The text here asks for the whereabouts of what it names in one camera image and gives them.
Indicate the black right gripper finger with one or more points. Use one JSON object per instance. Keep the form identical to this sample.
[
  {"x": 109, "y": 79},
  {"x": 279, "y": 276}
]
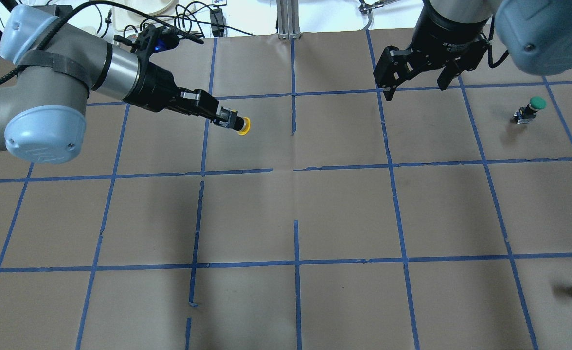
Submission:
[
  {"x": 448, "y": 74},
  {"x": 388, "y": 79}
]

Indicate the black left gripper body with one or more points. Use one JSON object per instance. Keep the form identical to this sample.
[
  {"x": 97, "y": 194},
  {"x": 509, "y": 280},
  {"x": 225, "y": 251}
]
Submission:
[{"x": 152, "y": 86}]

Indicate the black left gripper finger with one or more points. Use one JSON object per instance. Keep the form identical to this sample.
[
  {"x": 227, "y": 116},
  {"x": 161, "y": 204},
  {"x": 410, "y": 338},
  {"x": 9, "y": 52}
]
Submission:
[
  {"x": 228, "y": 114},
  {"x": 222, "y": 123}
]

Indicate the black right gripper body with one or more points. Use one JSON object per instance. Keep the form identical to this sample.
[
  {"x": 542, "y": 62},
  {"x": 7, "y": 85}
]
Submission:
[{"x": 449, "y": 30}]

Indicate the yellow push button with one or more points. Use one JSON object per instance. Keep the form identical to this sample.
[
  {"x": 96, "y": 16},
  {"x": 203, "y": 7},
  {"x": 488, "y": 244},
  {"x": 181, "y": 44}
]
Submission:
[{"x": 241, "y": 125}]

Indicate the green push button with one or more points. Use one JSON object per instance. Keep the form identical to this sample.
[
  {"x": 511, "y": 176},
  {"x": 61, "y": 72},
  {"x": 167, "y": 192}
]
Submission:
[{"x": 526, "y": 114}]

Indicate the beige tray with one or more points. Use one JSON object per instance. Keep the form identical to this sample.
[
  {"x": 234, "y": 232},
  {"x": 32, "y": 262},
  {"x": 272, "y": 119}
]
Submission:
[{"x": 122, "y": 18}]

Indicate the black power adapter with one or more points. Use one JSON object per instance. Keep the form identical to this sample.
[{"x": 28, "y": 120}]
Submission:
[{"x": 217, "y": 21}]

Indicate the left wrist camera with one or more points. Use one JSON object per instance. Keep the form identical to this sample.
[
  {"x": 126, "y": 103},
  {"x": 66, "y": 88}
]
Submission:
[{"x": 156, "y": 39}]

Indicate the aluminium frame post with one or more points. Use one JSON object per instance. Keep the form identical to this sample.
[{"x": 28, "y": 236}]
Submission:
[{"x": 288, "y": 20}]

